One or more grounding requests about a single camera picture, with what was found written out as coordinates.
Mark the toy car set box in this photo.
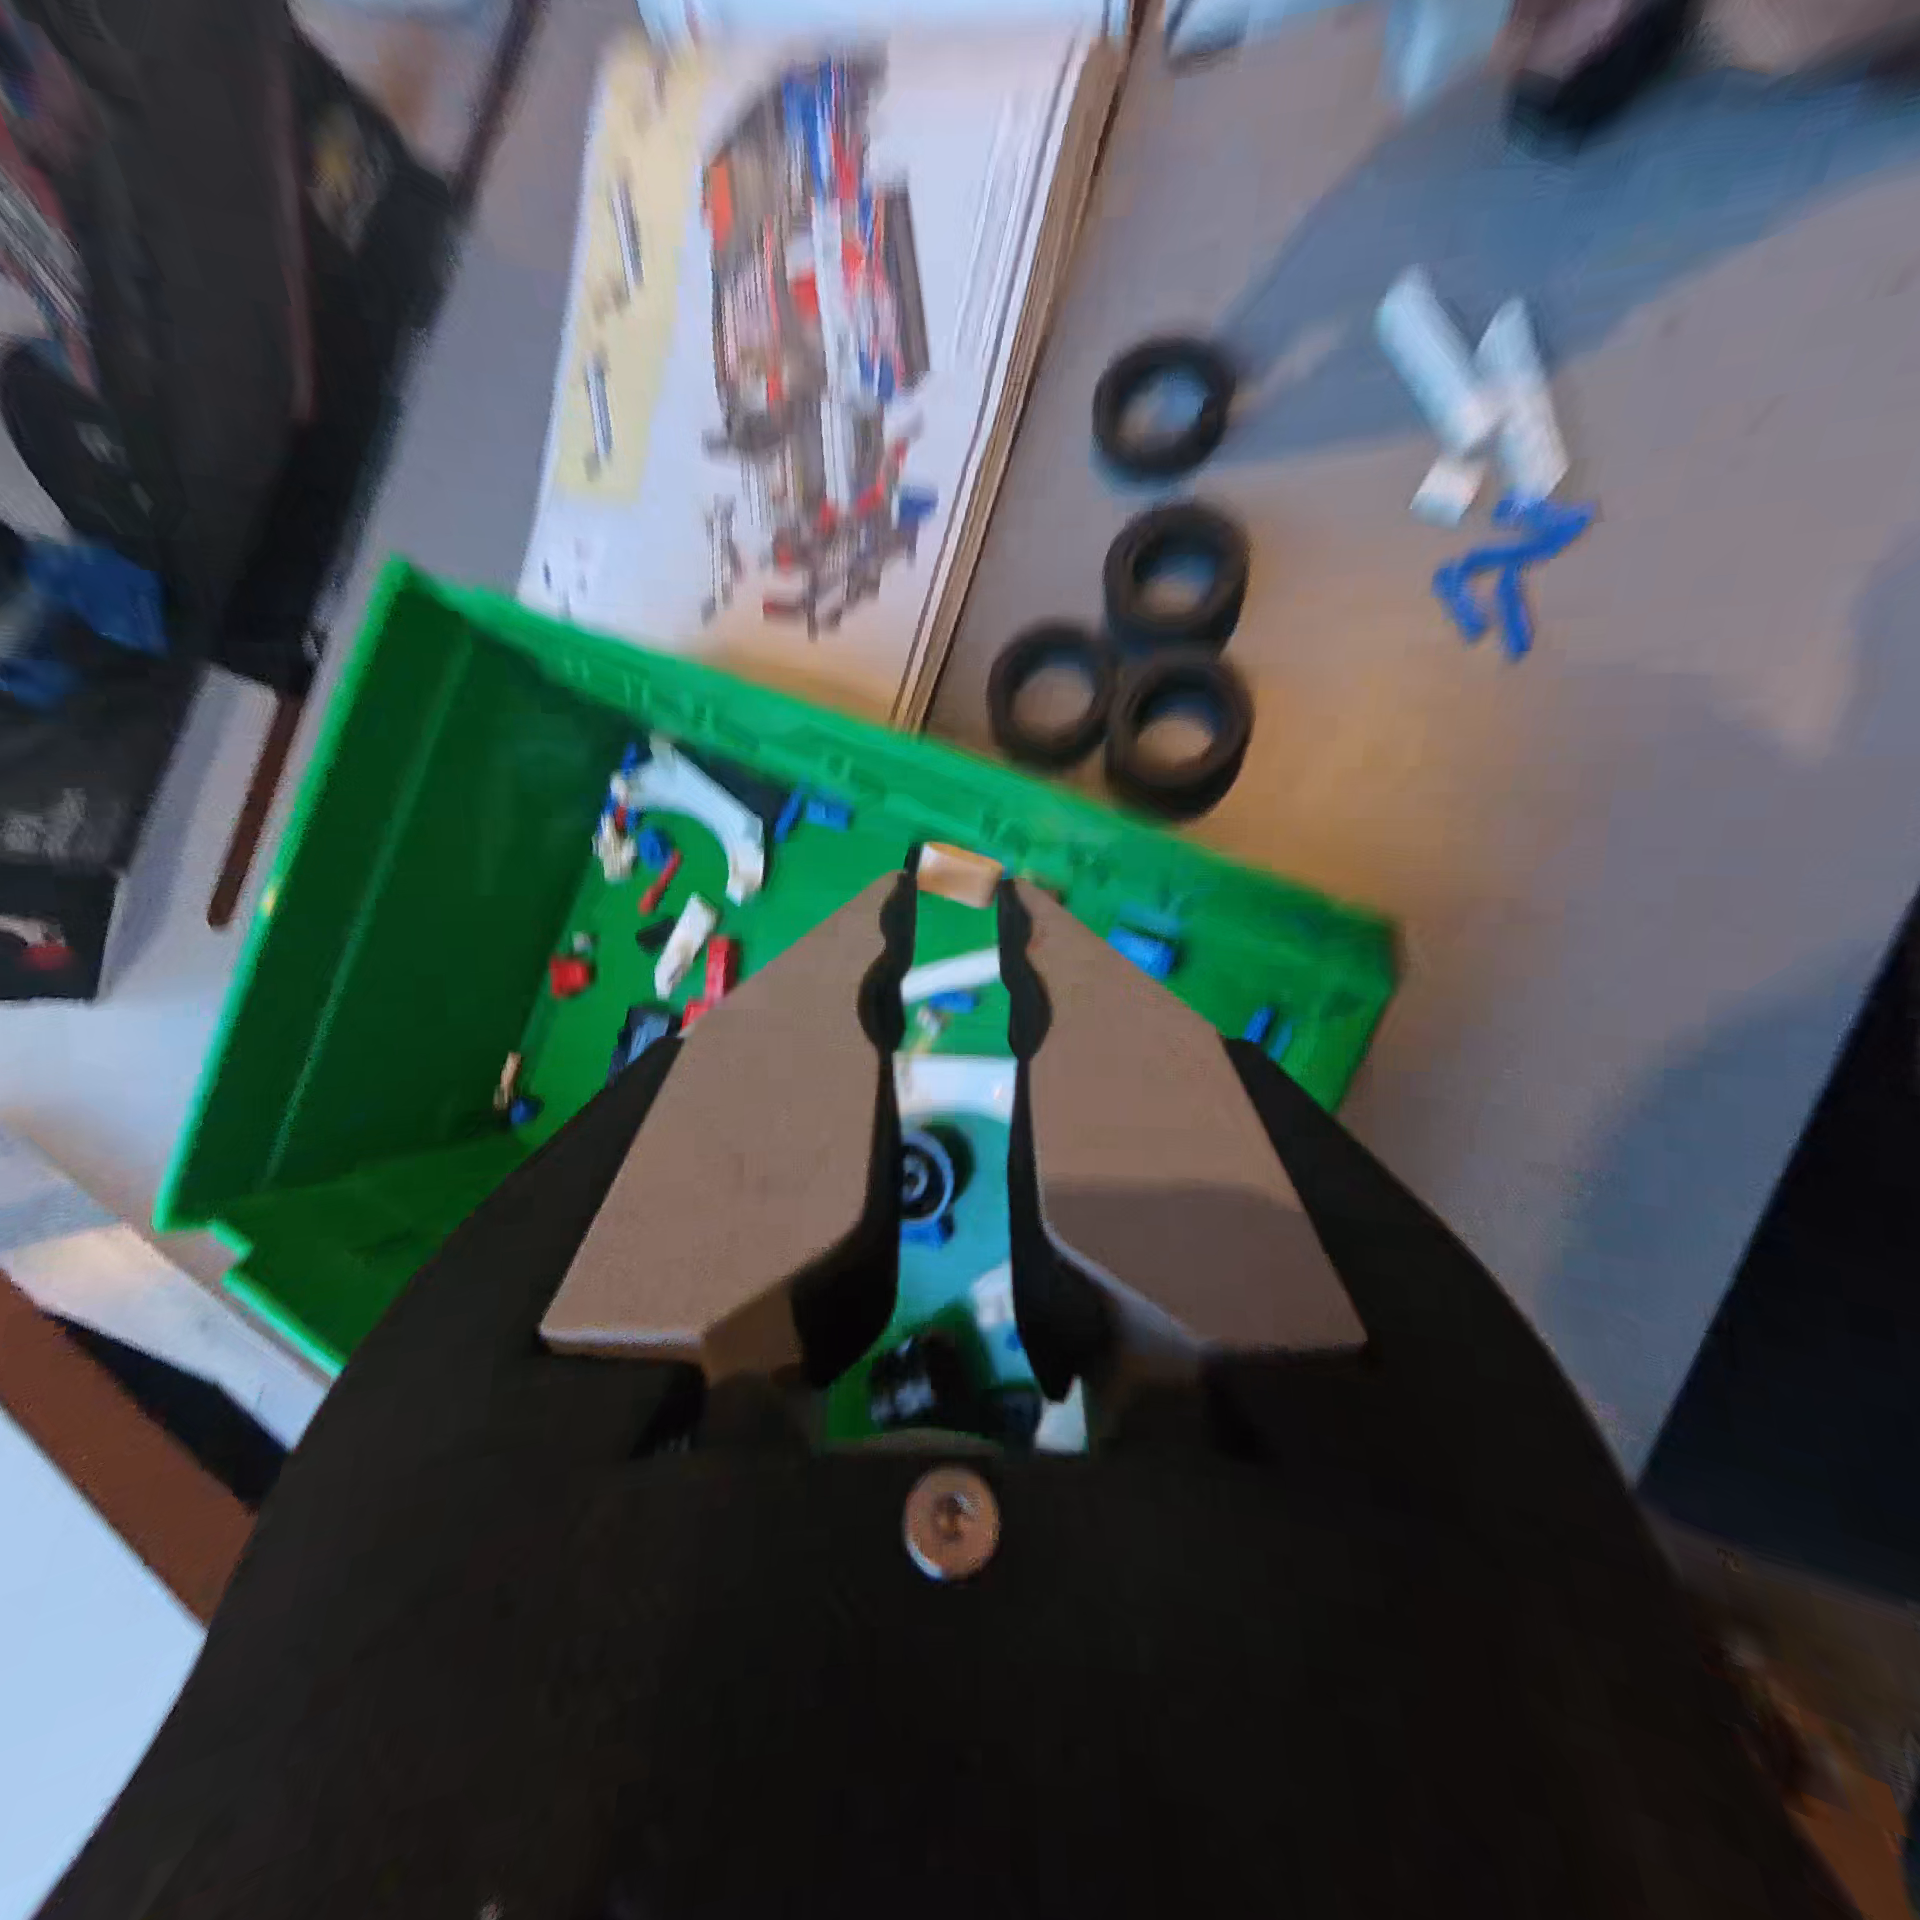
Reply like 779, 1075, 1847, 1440
0, 0, 460, 1009

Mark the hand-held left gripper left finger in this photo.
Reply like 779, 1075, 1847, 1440
538, 874, 920, 1390

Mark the thin white toy beam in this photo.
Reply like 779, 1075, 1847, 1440
1375, 270, 1498, 442

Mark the white toy arch piece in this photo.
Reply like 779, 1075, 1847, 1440
598, 742, 775, 902

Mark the black table leg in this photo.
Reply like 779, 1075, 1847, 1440
30, 1306, 294, 1501

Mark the person's dark clothing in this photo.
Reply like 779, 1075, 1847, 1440
1634, 884, 1920, 1532

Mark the black toy wheel rim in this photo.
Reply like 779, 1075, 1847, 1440
896, 1125, 976, 1226

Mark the toy car instruction booklet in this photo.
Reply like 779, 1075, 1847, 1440
516, 0, 1133, 737

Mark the pile of small toy bricks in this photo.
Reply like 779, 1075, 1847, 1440
496, 737, 1292, 1443

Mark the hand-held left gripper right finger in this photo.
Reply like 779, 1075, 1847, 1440
991, 883, 1370, 1404

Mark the green plastic bin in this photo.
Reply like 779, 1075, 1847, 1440
151, 556, 1402, 1449

